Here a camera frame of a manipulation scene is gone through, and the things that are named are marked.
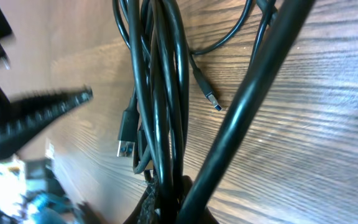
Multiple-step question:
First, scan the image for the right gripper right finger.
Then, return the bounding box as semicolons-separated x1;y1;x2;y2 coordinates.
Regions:
178;175;219;224

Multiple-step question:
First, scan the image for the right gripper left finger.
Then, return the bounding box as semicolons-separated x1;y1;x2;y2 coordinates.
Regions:
124;177;167;224

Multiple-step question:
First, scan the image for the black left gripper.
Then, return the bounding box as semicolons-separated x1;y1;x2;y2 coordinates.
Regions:
0;8;93;161

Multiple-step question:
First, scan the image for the thin black USB cable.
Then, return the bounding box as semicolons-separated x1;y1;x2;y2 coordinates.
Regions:
112;0;279;112

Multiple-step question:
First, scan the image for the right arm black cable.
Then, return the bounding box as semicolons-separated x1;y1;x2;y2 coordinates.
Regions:
175;0;316;224

